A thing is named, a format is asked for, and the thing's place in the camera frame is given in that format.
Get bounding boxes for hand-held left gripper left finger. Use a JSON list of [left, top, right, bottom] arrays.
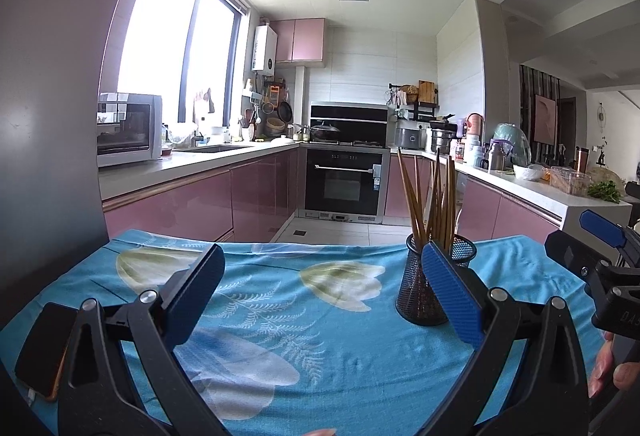
[[56, 242, 226, 436]]

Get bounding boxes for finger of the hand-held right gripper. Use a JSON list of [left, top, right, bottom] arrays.
[[579, 209, 640, 263], [544, 230, 626, 297]]

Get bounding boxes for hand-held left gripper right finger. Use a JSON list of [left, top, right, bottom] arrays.
[[421, 241, 591, 436]]

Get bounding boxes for black mesh holder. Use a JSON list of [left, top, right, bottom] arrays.
[[395, 233, 477, 327]]

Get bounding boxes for bundle of wooden chopsticks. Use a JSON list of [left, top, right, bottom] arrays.
[[396, 147, 458, 257]]

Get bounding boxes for person's right hand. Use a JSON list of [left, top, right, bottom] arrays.
[[587, 332, 640, 400]]

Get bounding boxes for green leafy vegetable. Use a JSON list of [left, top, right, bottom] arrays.
[[587, 181, 623, 203]]

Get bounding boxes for clear plastic container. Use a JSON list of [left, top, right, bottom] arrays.
[[550, 166, 592, 197]]

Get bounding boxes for pink base cabinets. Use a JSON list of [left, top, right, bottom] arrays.
[[385, 153, 566, 244], [102, 147, 307, 244]]

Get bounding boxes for steel thermos flask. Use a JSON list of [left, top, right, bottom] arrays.
[[487, 141, 507, 172]]

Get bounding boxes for blue floral tablecloth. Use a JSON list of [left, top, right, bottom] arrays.
[[0, 229, 608, 436]]

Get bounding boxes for white kitchen countertop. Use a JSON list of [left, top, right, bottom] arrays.
[[98, 141, 633, 227]]

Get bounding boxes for steel kitchen sink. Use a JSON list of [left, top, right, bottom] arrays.
[[187, 143, 251, 153]]

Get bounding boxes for built-in black oven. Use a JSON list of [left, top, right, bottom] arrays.
[[302, 147, 391, 224]]

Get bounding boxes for steel stock pot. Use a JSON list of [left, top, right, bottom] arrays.
[[430, 126, 453, 154]]

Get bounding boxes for steel rice cooker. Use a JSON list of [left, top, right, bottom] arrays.
[[395, 126, 427, 151]]

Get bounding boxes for black smartphone orange case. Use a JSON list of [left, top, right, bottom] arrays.
[[14, 302, 81, 403]]

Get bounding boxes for white microwave oven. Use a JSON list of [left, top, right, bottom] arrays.
[[96, 92, 164, 168]]

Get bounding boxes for wok with lid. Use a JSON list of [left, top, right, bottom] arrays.
[[309, 120, 342, 142]]

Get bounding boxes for black range hood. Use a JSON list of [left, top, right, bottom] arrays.
[[310, 101, 390, 142]]

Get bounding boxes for grey refrigerator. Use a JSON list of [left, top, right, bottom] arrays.
[[0, 0, 166, 332]]

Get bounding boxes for white water heater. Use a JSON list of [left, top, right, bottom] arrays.
[[251, 24, 278, 77]]

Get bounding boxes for large kitchen window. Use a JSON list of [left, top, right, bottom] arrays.
[[116, 0, 251, 124]]

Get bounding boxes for framed wall picture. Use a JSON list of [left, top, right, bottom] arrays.
[[534, 94, 557, 144]]

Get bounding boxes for pink wall cabinet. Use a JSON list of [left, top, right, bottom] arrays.
[[270, 18, 327, 67]]

